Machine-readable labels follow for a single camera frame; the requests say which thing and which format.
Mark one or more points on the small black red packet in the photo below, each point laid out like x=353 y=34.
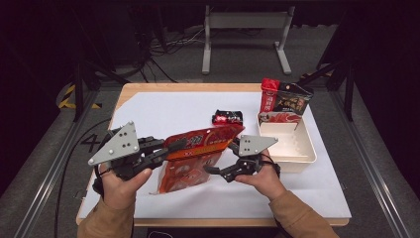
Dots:
x=228 y=117

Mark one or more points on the orange clear food packet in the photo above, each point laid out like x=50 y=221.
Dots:
x=201 y=142

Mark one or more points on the white table sheet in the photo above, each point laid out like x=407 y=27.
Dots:
x=185 y=105

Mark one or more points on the person's left hand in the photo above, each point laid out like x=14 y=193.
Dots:
x=122 y=191

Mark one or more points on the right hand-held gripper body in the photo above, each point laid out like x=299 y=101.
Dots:
x=252 y=143

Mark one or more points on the aluminium floor rail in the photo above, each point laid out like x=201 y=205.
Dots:
x=49 y=178
x=373 y=178

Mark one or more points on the large red black packet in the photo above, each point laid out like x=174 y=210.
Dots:
x=287 y=102

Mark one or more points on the grey metal stand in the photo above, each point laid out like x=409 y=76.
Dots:
x=247 y=20

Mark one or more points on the white divided plastic container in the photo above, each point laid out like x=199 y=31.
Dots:
x=297 y=145

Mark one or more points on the wooden table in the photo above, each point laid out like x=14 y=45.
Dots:
x=198 y=87

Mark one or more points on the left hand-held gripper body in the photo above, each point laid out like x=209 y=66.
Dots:
x=120 y=143

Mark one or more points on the black tripod stand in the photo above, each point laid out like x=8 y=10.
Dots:
x=348 y=82
x=79 y=86

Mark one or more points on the person's right hand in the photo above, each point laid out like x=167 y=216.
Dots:
x=267 y=181

